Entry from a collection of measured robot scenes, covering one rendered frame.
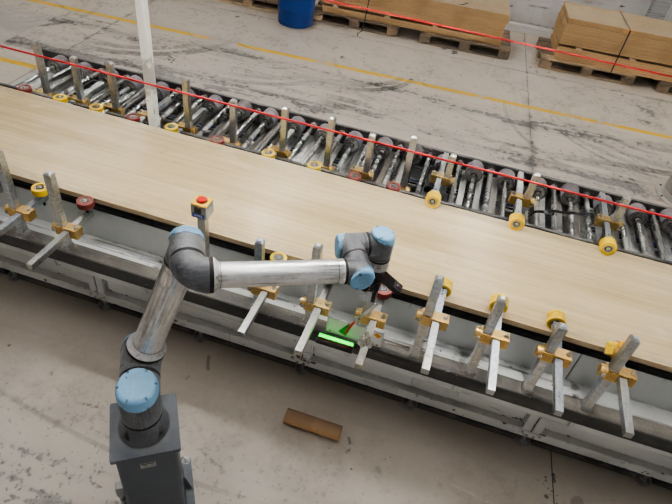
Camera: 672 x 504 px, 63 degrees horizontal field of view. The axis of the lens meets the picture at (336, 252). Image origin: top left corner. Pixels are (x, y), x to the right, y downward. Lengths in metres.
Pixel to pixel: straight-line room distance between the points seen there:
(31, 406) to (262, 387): 1.17
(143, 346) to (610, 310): 2.03
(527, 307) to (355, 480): 1.19
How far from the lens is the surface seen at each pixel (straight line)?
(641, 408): 2.93
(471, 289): 2.61
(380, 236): 1.98
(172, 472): 2.49
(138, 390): 2.15
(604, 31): 8.02
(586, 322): 2.72
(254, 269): 1.78
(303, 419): 2.99
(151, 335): 2.14
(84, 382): 3.32
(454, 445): 3.17
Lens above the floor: 2.61
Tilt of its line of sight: 41 degrees down
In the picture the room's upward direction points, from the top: 9 degrees clockwise
